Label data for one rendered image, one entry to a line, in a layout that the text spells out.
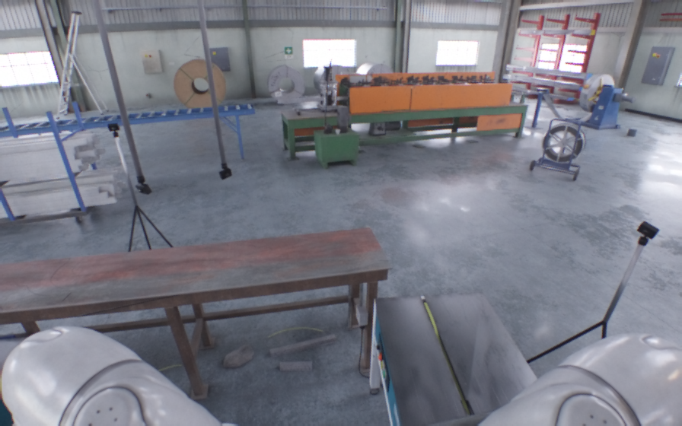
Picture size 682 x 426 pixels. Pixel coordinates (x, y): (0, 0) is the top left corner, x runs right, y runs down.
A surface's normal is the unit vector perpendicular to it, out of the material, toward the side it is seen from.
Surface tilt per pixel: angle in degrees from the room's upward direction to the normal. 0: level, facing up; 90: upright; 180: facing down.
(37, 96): 90
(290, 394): 0
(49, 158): 90
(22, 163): 90
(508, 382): 0
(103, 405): 27
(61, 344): 6
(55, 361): 9
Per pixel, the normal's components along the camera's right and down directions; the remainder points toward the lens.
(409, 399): 0.00, -0.89
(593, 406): -0.01, -0.58
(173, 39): 0.30, 0.43
